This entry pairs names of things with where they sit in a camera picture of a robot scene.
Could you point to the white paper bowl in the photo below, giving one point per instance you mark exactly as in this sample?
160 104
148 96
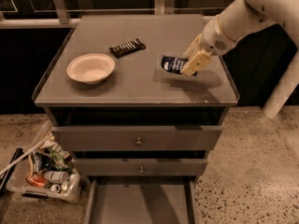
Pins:
91 68

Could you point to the grey top drawer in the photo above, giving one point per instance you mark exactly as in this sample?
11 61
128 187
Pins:
129 138

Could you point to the grey drawer cabinet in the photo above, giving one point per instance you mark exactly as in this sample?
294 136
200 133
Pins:
139 92

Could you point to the white stick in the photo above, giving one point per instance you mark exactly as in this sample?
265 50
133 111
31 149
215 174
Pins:
26 153

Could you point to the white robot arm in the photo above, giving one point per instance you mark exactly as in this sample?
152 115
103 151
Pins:
241 18

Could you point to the black snack bar wrapper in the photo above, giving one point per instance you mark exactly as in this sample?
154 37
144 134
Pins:
127 48

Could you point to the silver soda can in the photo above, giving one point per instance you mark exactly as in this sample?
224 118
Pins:
56 177

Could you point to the red crushed can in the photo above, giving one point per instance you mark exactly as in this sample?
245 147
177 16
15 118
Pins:
37 180

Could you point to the white diagonal pole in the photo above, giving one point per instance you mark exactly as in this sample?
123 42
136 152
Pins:
284 89

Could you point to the metal window railing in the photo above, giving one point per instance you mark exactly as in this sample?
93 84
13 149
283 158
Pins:
31 14

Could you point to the clear plastic trash bin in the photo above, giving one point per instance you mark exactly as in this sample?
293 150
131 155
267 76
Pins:
45 170

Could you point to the blue rxbar blueberry bar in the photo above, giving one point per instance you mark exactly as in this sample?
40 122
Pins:
173 64

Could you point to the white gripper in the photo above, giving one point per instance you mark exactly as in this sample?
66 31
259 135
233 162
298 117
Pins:
214 38

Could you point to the grey open bottom drawer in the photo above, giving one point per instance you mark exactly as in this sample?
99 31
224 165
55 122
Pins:
141 200

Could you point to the grey middle drawer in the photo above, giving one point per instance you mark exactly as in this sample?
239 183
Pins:
138 167

